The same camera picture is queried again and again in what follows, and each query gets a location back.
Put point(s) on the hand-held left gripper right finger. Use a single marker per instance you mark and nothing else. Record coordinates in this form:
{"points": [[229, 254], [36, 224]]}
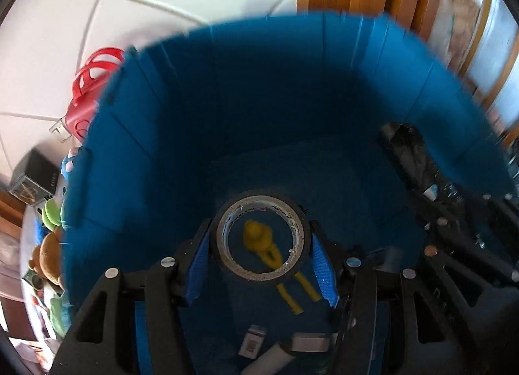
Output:
{"points": [[324, 277]]}

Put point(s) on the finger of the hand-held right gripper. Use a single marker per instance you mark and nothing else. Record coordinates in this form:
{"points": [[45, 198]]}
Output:
{"points": [[500, 212], [458, 233]]}

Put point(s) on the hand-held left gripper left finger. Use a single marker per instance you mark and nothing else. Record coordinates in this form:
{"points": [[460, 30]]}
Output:
{"points": [[196, 273]]}

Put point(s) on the black tape roll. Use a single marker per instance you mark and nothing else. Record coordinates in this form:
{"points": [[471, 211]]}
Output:
{"points": [[218, 237]]}

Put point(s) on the black umbrella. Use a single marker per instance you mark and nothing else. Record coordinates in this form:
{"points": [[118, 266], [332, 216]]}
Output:
{"points": [[413, 156]]}

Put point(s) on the blue storage bin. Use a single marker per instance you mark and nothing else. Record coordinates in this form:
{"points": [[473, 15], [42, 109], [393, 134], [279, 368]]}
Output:
{"points": [[243, 95]]}

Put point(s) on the grey and white small box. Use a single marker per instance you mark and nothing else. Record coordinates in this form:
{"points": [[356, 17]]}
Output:
{"points": [[310, 343]]}

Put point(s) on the yellow rubber figure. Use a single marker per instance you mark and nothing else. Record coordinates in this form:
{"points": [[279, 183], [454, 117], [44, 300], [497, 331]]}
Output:
{"points": [[257, 237]]}

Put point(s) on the white paper tube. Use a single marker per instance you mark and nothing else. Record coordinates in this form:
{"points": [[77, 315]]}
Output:
{"points": [[265, 363]]}

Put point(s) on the green cloth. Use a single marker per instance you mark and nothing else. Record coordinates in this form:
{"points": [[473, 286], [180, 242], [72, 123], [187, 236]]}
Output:
{"points": [[61, 314]]}

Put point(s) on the brown plush toy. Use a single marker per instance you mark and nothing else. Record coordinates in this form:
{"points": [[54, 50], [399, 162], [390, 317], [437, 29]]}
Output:
{"points": [[46, 257]]}

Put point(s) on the green plush toy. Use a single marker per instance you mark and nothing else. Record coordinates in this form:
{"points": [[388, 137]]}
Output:
{"points": [[52, 212]]}

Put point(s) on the grey gift box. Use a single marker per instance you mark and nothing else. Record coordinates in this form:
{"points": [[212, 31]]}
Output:
{"points": [[34, 178]]}

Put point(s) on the red plastic handbag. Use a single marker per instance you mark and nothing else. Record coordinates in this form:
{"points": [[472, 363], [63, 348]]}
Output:
{"points": [[83, 111]]}

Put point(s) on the white wall socket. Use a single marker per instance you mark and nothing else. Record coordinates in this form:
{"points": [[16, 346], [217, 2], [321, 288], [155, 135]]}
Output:
{"points": [[61, 129]]}

